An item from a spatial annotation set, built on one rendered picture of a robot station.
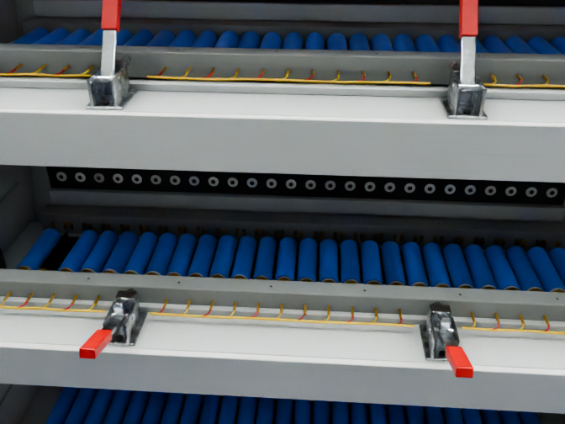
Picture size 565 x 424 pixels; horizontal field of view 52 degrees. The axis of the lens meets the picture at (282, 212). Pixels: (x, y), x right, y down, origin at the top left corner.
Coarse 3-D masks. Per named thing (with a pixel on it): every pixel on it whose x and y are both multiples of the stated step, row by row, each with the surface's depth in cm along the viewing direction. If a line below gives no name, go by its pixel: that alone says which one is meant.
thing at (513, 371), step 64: (64, 192) 62; (128, 192) 62; (0, 256) 55; (0, 320) 51; (64, 320) 51; (192, 320) 51; (256, 320) 51; (320, 320) 51; (64, 384) 50; (128, 384) 49; (192, 384) 49; (256, 384) 48; (320, 384) 48; (384, 384) 47; (448, 384) 47; (512, 384) 46
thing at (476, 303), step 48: (0, 288) 52; (48, 288) 52; (96, 288) 51; (144, 288) 51; (192, 288) 51; (240, 288) 51; (288, 288) 51; (336, 288) 51; (384, 288) 51; (432, 288) 51
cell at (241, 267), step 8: (240, 240) 58; (248, 240) 58; (240, 248) 57; (248, 248) 57; (240, 256) 56; (248, 256) 56; (240, 264) 54; (248, 264) 55; (232, 272) 54; (240, 272) 53; (248, 272) 54
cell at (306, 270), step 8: (304, 240) 58; (312, 240) 58; (304, 248) 57; (312, 248) 57; (304, 256) 56; (312, 256) 56; (304, 264) 54; (312, 264) 55; (304, 272) 53; (312, 272) 54; (312, 280) 53
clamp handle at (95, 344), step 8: (120, 312) 48; (112, 320) 47; (120, 320) 47; (104, 328) 45; (112, 328) 45; (96, 336) 44; (104, 336) 44; (88, 344) 42; (96, 344) 42; (104, 344) 43; (80, 352) 41; (88, 352) 41; (96, 352) 42
